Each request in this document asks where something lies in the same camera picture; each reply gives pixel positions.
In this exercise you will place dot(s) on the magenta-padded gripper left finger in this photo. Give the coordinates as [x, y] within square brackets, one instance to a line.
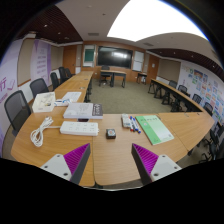
[56, 166]

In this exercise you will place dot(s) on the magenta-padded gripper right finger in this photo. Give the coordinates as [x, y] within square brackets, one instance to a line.
[164, 166]

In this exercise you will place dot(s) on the black charger block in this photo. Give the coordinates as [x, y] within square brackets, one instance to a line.
[111, 134]

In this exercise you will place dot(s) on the green booklet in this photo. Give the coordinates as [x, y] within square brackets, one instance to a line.
[153, 130]

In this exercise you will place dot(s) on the white power strip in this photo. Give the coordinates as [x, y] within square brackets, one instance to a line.
[79, 128]

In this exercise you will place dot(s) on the blue whiteboard marker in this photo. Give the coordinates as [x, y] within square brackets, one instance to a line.
[137, 128]
[134, 126]

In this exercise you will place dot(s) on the red whiteboard marker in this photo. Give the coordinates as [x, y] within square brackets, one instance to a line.
[131, 126]

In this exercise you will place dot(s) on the white remote control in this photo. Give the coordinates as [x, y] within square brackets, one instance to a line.
[125, 121]

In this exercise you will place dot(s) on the thick white book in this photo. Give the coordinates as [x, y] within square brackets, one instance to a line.
[80, 110]

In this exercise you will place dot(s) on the open white cardboard box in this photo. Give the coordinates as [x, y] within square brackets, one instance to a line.
[43, 105]

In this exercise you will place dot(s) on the small blue-white carton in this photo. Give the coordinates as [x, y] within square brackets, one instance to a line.
[61, 102]

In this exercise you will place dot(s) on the black mesh office chair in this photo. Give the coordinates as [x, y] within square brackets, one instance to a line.
[39, 86]
[16, 108]

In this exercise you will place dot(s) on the long curved wooden table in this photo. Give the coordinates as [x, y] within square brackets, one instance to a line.
[173, 91]

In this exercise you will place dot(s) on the group of black chairs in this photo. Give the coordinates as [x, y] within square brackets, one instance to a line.
[182, 89]

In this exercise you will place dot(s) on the row of black office chairs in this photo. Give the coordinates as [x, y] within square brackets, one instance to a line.
[54, 80]

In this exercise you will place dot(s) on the small side table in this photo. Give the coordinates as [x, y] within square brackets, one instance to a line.
[142, 74]

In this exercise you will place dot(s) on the wooden door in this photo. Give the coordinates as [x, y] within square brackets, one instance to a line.
[69, 59]
[153, 68]

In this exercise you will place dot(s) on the dark-legged wooden desk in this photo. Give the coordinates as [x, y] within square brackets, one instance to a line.
[112, 72]

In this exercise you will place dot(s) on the black desk chair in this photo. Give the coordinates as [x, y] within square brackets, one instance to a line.
[105, 67]

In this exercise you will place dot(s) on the large ceiling light panel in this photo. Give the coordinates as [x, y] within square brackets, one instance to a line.
[153, 20]

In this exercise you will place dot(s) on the colourful wall poster display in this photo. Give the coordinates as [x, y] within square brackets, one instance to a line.
[203, 86]

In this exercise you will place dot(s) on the purple printed wall panel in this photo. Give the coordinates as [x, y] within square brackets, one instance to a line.
[8, 83]

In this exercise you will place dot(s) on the purple wall banner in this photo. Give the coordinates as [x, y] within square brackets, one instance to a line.
[40, 61]

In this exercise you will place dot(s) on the white wall board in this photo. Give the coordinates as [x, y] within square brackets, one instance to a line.
[138, 61]

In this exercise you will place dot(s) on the green-white wall board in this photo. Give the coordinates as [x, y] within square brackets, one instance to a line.
[88, 56]

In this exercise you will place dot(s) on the large black wall screen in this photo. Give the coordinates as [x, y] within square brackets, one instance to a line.
[115, 56]

